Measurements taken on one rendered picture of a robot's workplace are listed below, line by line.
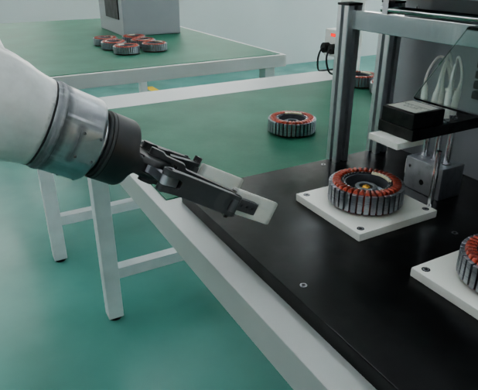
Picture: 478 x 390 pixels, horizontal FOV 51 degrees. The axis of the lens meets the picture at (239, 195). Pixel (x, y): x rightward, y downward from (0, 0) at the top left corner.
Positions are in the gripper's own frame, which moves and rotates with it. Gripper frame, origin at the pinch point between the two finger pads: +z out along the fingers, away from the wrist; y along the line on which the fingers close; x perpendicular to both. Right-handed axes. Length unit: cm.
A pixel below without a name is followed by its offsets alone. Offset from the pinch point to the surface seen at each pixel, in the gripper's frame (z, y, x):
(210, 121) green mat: 26, -59, 4
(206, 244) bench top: 2.7, -5.2, -9.4
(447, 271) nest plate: 18.2, 19.5, 3.5
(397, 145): 19.2, 2.9, 15.1
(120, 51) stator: 33, -164, 10
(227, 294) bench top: 2.4, 4.0, -12.1
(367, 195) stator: 17.5, 3.9, 7.0
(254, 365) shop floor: 70, -49, -57
